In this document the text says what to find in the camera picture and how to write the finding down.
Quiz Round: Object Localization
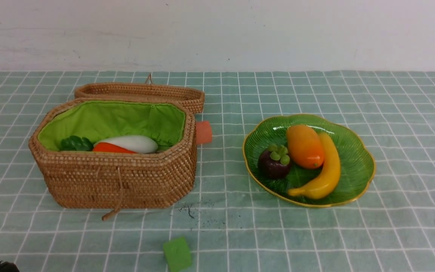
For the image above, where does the purple toy mangosteen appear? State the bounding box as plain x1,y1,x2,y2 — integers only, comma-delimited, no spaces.
258,144,292,179

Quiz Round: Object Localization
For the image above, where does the white toy radish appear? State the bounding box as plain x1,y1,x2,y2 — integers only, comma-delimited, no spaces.
96,135,159,154

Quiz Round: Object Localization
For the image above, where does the orange toy mango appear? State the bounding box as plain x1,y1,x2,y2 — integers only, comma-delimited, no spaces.
286,125,325,169

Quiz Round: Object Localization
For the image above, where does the orange toy carrot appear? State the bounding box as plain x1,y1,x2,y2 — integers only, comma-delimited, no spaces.
60,135,139,154

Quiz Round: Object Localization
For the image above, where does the yellow toy banana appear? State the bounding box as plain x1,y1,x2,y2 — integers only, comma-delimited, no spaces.
287,132,341,200

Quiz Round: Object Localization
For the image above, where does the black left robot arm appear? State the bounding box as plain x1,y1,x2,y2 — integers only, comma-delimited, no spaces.
0,261,20,272

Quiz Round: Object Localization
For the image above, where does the orange foam block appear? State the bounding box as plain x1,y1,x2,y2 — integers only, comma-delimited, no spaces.
196,120,213,145

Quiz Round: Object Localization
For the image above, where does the woven rattan basket lid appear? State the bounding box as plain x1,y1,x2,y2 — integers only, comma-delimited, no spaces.
74,74,205,114

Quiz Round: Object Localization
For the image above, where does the woven rattan basket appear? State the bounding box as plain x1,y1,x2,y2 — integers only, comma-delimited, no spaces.
29,98,197,210

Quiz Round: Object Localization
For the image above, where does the green foam cube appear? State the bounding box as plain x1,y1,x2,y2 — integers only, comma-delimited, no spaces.
163,236,192,272

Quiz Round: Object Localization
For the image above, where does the green glass leaf plate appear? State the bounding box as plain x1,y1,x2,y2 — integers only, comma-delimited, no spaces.
242,114,376,208

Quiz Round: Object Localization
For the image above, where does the teal checkered tablecloth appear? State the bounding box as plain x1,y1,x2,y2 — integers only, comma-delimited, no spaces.
0,71,435,272

